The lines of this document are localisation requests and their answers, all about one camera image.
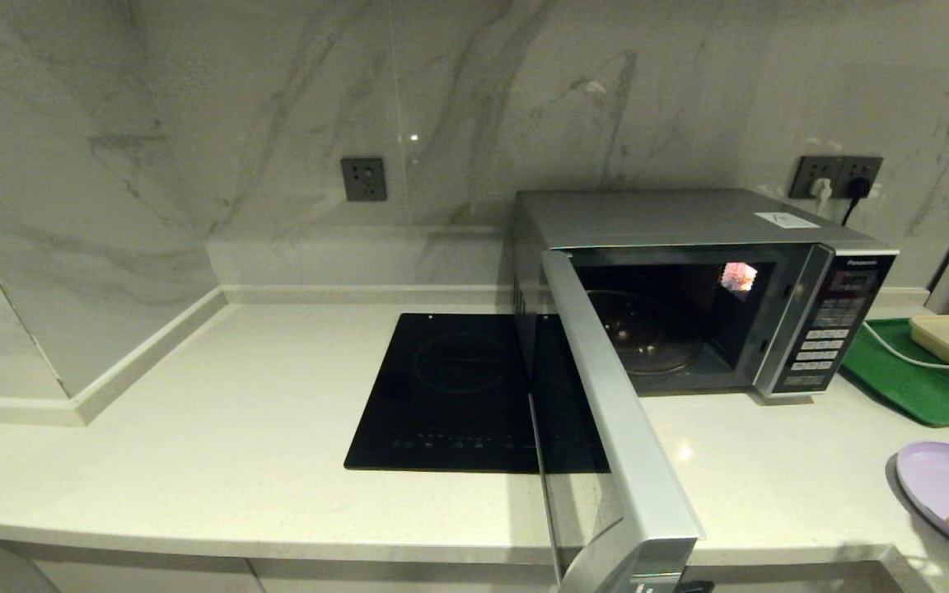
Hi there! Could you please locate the green tray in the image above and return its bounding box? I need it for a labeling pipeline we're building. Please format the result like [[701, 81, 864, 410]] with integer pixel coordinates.
[[841, 317, 949, 427]]

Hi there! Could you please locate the black glass microwave door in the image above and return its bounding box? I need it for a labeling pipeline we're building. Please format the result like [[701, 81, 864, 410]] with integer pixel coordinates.
[[528, 250, 706, 593]]

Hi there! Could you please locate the white power cable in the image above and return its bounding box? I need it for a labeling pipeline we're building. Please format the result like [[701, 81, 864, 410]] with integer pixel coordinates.
[[862, 321, 949, 409]]

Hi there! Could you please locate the grey single wall socket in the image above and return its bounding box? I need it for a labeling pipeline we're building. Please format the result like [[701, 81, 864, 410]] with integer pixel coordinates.
[[340, 156, 387, 203]]

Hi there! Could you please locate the black induction cooktop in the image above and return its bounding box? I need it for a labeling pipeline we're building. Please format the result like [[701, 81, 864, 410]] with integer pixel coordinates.
[[343, 311, 611, 476]]

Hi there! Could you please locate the silver microwave oven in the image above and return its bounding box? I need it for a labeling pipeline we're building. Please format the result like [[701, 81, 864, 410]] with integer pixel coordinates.
[[512, 189, 900, 404]]

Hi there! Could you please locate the grey double wall socket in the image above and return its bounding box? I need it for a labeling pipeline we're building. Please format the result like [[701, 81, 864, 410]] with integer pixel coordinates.
[[789, 155, 885, 200]]

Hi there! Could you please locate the purple plate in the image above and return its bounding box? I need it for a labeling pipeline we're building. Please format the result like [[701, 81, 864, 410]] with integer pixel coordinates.
[[895, 441, 949, 567]]

